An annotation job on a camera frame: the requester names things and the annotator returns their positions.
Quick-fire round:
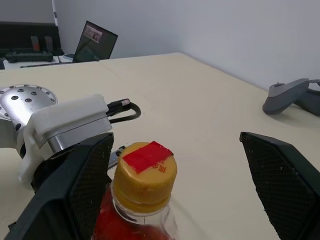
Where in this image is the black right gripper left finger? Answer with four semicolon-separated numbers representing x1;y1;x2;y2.
7;132;115;240

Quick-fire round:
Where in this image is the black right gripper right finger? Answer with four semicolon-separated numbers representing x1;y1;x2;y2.
239;131;320;240

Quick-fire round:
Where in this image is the clear bottle with yellow cap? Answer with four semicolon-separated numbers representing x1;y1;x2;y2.
91;140;181;240

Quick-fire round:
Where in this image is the white background desk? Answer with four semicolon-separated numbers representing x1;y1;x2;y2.
0;54;76;72

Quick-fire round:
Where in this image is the black keyboard device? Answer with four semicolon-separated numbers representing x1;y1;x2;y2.
4;50;54;64

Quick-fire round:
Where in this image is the open black laptop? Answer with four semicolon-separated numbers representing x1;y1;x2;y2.
72;20;119;64

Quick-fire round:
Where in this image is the black monitor panel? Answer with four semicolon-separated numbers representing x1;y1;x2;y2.
0;21;63;58

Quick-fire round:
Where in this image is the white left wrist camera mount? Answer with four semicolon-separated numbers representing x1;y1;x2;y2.
18;92;114;186

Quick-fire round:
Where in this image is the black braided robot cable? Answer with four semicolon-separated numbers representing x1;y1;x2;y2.
106;98;142;125

